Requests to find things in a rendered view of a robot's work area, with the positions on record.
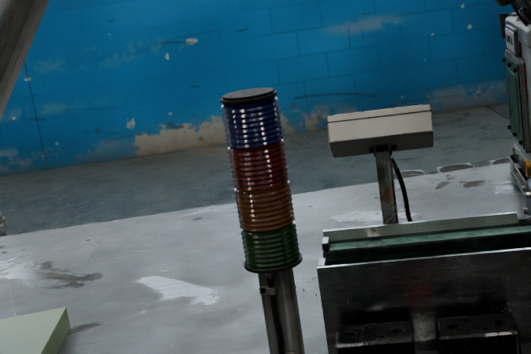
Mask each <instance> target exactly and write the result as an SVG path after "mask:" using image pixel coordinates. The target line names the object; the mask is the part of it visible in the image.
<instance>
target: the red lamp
mask: <svg viewBox="0 0 531 354"><path fill-rule="evenodd" d="M283 141H284V139H283V138H282V139H281V140H280V141H279V142H277V143H274V144H271V145H267V146H262V147H258V148H252V149H233V148H230V147H228V154H229V159H230V164H231V169H232V178H233V183H234V188H236V189H238V190H245V191H254V190H266V189H270V188H274V187H276V186H280V185H282V184H284V183H286V182H287V181H288V180H289V177H288V167H287V162H286V160H287V158H286V157H285V156H286V153H285V148H284V142H283Z"/></svg>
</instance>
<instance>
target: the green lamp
mask: <svg viewBox="0 0 531 354"><path fill-rule="evenodd" d="M295 222H296V220H294V221H293V222H292V223H291V224H290V225H288V226H286V227H284V228H280V229H277V230H273V231H268V232H248V231H245V230H243V229H242V228H240V230H241V235H242V240H243V249H244V254H245V255H244V256H245V259H246V260H245V262H246V264H247V266H248V267H249V268H252V269H258V270H269V269H279V268H283V267H285V266H289V265H291V264H293V263H295V262H297V261H298V260H299V254H300V252H299V243H298V238H297V233H296V224H295Z"/></svg>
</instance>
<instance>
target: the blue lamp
mask: <svg viewBox="0 0 531 354"><path fill-rule="evenodd" d="M277 98H278V97H277V96H275V97H274V98H272V99H271V100H267V101H264V102H261V103H256V104H248V105H239V106H226V105H224V104H221V107H222V112H223V115H222V116H223V117H224V120H223V121H224V127H225V130H224V131H225V132H226V134H225V136H226V137H227V139H226V141H227V146H228V147H230V148H233V149H252V148H258V147H262V146H267V145H271V144H274V143H277V142H279V141H280V140H281V139H282V138H283V137H284V136H283V135H282V134H283V131H282V130H281V129H282V126H281V120H280V119H281V117H280V112H279V106H278V103H279V102H278V101H277Z"/></svg>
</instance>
